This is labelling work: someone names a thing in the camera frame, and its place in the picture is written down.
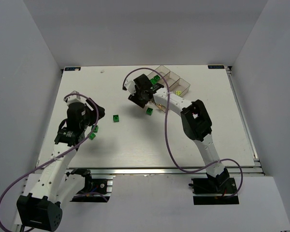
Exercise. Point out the aluminium rail front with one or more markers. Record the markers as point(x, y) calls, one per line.
point(247, 170)

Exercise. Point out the blue label left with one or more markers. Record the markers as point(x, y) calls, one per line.
point(72, 69)

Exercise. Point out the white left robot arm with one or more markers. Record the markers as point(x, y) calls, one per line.
point(42, 208)

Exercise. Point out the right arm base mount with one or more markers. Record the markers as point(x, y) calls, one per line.
point(206, 193)

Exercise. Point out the green rounded lego brick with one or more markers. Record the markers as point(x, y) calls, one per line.
point(115, 118)

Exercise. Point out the small green lego brick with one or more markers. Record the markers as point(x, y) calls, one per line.
point(149, 111)

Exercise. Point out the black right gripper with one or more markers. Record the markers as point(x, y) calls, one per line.
point(140, 90)

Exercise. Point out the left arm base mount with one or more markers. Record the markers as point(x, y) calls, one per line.
point(96, 189)

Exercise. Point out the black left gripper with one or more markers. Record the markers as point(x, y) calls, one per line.
point(96, 112)

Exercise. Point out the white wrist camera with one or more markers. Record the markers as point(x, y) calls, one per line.
point(130, 87)
point(73, 97)

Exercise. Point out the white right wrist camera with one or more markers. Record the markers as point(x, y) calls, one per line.
point(130, 87)

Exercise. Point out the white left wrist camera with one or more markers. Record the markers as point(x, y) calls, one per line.
point(73, 97)

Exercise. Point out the clear three-compartment container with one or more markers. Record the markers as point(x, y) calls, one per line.
point(174, 81)

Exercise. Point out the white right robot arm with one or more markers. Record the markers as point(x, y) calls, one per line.
point(195, 121)

